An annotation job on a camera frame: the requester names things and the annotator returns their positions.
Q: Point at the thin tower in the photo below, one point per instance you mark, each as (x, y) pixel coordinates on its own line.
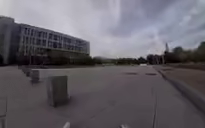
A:
(166, 48)

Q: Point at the row of dark bushes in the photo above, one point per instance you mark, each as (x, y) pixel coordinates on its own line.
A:
(63, 60)

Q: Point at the grey paved plaza ground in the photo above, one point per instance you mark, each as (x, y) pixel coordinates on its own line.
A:
(106, 96)

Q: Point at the low dark building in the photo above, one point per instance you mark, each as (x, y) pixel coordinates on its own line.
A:
(154, 59)

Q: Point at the row of green trees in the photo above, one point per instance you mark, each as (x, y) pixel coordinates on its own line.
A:
(193, 55)

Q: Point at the long grey many-windowed building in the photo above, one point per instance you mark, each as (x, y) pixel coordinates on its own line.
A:
(40, 40)

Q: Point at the long grey kerb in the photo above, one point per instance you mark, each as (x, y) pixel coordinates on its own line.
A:
(190, 95)

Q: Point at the dark ground cover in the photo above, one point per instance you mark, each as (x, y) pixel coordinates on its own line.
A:
(131, 73)
(151, 74)

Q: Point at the robot's own part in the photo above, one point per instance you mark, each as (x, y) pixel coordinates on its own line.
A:
(124, 126)
(66, 125)

